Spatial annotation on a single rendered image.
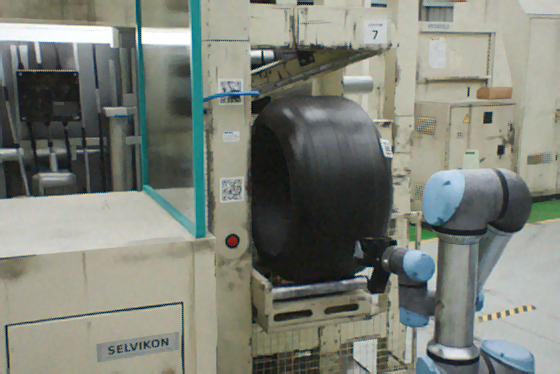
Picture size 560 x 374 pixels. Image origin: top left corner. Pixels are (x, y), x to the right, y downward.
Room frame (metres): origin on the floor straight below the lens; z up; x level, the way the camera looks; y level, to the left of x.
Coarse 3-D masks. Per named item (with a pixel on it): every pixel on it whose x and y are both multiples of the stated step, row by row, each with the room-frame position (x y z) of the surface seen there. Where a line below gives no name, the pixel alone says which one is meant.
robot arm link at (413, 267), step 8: (400, 248) 1.75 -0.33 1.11; (392, 256) 1.74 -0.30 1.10; (400, 256) 1.71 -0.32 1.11; (408, 256) 1.68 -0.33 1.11; (416, 256) 1.66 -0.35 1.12; (424, 256) 1.66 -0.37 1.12; (392, 264) 1.73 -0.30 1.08; (400, 264) 1.69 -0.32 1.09; (408, 264) 1.66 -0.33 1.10; (416, 264) 1.65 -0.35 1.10; (424, 264) 1.66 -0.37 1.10; (432, 264) 1.66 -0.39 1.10; (400, 272) 1.69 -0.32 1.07; (408, 272) 1.66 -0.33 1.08; (416, 272) 1.65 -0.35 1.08; (424, 272) 1.65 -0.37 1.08; (432, 272) 1.67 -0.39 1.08; (400, 280) 1.69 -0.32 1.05; (408, 280) 1.67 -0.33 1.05; (416, 280) 1.65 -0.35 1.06; (424, 280) 1.65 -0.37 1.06
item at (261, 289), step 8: (256, 272) 2.08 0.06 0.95; (256, 280) 2.02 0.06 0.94; (264, 280) 1.99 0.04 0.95; (256, 288) 2.02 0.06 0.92; (264, 288) 1.95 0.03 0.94; (256, 296) 2.02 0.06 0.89; (264, 296) 1.95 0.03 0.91; (256, 304) 2.02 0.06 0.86; (264, 304) 1.95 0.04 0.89; (264, 312) 1.95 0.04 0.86
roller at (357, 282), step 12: (348, 276) 2.12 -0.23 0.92; (360, 276) 2.12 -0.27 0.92; (276, 288) 2.01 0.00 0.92; (288, 288) 2.02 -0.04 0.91; (300, 288) 2.04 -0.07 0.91; (312, 288) 2.05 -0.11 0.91; (324, 288) 2.06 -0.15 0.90; (336, 288) 2.08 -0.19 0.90; (348, 288) 2.09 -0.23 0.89; (360, 288) 2.11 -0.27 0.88
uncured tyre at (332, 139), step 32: (288, 96) 2.19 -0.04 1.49; (320, 96) 2.20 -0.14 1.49; (256, 128) 2.26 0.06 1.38; (288, 128) 2.03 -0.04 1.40; (320, 128) 2.01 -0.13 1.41; (352, 128) 2.04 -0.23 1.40; (256, 160) 2.43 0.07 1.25; (288, 160) 2.00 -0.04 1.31; (320, 160) 1.94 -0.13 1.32; (352, 160) 1.97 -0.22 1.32; (384, 160) 2.02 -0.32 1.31; (256, 192) 2.43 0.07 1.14; (288, 192) 2.49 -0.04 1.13; (320, 192) 1.91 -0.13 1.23; (352, 192) 1.94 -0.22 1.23; (384, 192) 1.99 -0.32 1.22; (256, 224) 2.31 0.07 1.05; (288, 224) 2.43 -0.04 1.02; (320, 224) 1.92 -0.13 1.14; (352, 224) 1.95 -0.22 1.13; (384, 224) 2.00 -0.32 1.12; (288, 256) 2.01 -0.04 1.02; (320, 256) 1.95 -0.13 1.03; (352, 256) 2.00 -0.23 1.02
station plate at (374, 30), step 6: (366, 24) 2.49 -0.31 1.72; (372, 24) 2.49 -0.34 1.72; (378, 24) 2.50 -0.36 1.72; (384, 24) 2.51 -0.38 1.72; (366, 30) 2.49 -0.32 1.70; (372, 30) 2.49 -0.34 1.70; (378, 30) 2.50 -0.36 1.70; (384, 30) 2.51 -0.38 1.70; (366, 36) 2.49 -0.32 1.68; (372, 36) 2.50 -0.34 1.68; (378, 36) 2.50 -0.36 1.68; (384, 36) 2.51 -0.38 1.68; (366, 42) 2.49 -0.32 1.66; (372, 42) 2.50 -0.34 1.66; (378, 42) 2.50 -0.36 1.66; (384, 42) 2.51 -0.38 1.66
